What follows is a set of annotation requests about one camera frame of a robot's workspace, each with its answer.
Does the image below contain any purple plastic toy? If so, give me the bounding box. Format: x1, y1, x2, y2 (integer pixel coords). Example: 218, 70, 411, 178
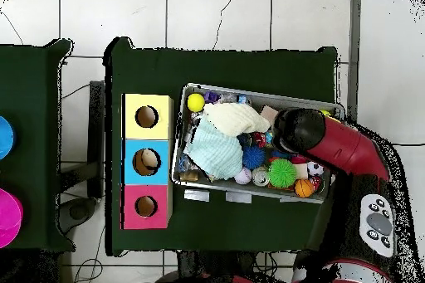
203, 90, 222, 104

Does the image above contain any green cloth side table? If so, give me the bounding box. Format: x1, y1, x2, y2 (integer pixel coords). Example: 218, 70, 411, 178
0, 38, 76, 253

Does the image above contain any orange basketball toy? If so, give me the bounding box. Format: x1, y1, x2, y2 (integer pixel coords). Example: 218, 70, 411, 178
294, 178, 315, 198

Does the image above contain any dark green tablecloth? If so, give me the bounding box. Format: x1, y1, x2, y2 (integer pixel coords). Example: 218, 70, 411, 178
104, 36, 339, 258

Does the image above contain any red drink can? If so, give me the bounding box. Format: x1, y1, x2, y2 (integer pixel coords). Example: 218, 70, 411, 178
310, 175, 324, 193

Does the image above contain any yellow smiley ball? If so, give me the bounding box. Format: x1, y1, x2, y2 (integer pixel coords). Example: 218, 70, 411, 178
186, 92, 206, 114

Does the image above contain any green spiky ball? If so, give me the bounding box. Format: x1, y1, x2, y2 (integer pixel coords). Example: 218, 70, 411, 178
267, 158, 297, 188

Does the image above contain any crushed clear plastic bottle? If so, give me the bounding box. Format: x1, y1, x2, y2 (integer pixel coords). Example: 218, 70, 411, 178
220, 92, 249, 105

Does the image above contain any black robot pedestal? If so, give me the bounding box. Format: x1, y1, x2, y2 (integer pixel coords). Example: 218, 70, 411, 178
177, 250, 256, 277

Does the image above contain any cream waffle cloth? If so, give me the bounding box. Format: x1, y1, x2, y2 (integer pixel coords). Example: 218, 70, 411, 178
203, 102, 271, 138

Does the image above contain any plain wooden block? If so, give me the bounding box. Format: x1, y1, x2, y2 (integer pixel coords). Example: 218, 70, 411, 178
291, 162, 310, 180
259, 105, 279, 124

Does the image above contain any silver drink can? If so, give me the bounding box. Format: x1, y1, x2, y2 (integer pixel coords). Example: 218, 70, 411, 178
252, 166, 271, 187

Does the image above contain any magenta bowl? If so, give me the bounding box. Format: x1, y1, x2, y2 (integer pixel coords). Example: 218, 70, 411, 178
0, 188, 24, 250

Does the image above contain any black white soccer ball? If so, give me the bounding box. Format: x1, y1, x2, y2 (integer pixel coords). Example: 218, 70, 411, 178
306, 160, 325, 177

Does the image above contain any grey tape strip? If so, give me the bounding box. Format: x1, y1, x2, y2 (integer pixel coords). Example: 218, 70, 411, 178
225, 191, 252, 205
183, 188, 211, 203

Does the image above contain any blue spiky ball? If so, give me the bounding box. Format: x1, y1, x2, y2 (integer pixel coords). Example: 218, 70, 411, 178
242, 144, 266, 170

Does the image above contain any wooden three-hole box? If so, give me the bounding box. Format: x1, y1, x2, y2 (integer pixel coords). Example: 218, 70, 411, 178
120, 92, 174, 231

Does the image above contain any mint waffle cloth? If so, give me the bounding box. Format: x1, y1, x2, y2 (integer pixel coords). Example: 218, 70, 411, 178
183, 116, 244, 181

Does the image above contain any blue bowl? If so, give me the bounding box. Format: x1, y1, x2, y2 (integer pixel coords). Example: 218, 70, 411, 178
0, 115, 17, 161

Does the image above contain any white baseball toy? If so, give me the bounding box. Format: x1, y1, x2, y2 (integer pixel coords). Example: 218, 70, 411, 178
233, 167, 253, 185

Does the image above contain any silver mesh bin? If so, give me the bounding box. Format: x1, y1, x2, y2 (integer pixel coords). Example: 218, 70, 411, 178
169, 82, 345, 205

